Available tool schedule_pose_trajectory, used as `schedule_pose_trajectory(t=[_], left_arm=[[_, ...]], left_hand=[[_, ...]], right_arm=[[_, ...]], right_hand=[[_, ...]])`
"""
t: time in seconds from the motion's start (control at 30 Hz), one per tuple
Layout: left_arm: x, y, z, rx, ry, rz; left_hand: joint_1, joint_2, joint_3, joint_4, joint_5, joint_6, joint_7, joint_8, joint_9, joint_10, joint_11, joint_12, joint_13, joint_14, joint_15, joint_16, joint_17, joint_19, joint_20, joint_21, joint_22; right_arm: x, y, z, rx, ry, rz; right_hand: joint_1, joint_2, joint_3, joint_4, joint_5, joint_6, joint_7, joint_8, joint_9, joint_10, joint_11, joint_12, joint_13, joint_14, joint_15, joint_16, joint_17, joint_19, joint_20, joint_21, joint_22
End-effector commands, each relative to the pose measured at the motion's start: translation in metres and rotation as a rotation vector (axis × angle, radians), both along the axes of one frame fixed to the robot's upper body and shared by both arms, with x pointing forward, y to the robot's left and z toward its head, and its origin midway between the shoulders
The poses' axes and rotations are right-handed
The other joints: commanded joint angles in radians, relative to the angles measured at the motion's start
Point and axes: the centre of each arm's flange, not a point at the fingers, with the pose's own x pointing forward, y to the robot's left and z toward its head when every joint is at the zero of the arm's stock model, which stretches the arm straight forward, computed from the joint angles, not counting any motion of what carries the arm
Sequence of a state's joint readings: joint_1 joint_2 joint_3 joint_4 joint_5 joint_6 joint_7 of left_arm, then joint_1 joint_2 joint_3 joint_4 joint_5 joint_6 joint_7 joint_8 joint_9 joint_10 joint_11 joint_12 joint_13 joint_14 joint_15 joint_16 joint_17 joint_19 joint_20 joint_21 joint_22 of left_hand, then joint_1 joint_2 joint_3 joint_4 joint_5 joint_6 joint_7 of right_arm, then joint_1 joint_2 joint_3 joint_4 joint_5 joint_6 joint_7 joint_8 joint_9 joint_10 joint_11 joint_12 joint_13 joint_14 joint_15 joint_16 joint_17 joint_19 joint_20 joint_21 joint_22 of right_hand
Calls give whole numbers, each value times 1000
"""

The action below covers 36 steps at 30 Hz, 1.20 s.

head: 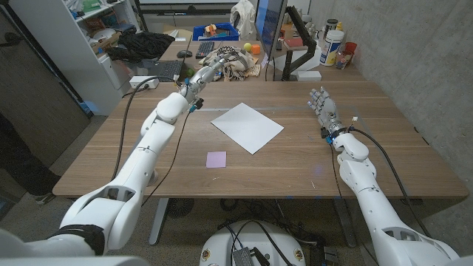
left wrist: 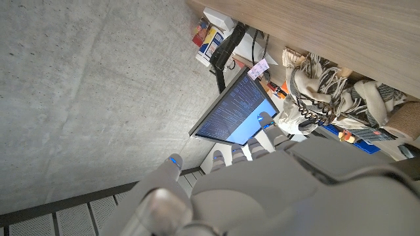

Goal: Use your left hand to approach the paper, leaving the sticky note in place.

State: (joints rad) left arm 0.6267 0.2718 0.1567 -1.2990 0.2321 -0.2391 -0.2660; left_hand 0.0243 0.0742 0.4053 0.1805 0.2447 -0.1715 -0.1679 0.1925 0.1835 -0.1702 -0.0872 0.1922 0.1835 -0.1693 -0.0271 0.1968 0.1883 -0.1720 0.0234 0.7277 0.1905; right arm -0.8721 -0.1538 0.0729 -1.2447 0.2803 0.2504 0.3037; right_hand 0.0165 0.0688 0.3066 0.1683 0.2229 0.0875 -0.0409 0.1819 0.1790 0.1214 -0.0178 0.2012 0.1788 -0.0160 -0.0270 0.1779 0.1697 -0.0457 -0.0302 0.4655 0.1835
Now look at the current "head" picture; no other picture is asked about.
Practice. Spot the computer monitor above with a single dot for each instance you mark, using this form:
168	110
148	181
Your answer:
269	26

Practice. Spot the white power adapter box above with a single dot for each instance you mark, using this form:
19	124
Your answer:
138	83

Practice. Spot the white robot torso edge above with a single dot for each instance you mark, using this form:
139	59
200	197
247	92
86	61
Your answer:
74	261

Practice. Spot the white hanging bag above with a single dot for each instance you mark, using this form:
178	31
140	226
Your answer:
244	18

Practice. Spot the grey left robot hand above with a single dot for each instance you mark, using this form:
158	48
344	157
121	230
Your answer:
203	75

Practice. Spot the yellow-green ball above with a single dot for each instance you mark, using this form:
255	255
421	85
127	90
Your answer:
247	47

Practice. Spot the clear glass cup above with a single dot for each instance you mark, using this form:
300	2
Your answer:
342	60

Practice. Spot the white shelf unit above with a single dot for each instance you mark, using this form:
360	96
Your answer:
74	55

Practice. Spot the purple sticky note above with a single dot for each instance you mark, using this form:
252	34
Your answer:
216	159

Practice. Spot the black crumpled cloth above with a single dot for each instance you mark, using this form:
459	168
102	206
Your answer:
142	46

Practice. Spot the black-lid jar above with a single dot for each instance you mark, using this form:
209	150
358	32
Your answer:
331	24

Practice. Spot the black computer mouse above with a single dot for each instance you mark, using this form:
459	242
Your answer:
184	54

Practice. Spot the grey finned box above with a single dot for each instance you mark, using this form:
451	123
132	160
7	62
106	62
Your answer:
243	258

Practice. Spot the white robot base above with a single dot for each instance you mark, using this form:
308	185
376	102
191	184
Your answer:
221	247

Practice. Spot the beige striped cloth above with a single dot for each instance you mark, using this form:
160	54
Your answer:
240	66

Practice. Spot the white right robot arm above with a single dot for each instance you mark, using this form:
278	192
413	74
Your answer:
373	207

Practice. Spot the small green ball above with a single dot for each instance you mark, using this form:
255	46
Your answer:
189	71

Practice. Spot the yellow bottle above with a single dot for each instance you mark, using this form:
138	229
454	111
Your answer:
339	26

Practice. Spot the white paper sheet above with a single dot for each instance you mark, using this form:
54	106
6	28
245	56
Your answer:
247	127

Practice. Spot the small white box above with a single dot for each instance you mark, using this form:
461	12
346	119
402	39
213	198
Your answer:
309	75

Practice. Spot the black keyboard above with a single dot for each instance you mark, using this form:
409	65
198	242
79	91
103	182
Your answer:
205	49
168	68

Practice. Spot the orange cube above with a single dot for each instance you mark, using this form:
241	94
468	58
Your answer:
255	49

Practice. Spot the red cup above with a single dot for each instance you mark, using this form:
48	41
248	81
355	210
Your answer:
351	47

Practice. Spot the blue plastic bin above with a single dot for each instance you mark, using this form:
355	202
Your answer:
221	36

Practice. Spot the black round grille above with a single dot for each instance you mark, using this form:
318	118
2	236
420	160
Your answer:
180	207

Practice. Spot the person in dark clothes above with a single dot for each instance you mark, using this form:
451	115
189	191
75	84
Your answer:
22	162

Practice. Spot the white canister blue label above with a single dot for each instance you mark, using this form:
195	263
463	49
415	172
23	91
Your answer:
331	48

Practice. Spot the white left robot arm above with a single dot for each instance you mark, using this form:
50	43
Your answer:
148	155

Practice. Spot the red book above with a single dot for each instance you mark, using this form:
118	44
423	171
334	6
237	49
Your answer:
293	42

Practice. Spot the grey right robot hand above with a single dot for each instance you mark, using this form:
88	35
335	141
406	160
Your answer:
328	114

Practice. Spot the grey table leg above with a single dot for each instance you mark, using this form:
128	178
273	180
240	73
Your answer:
158	221
345	221

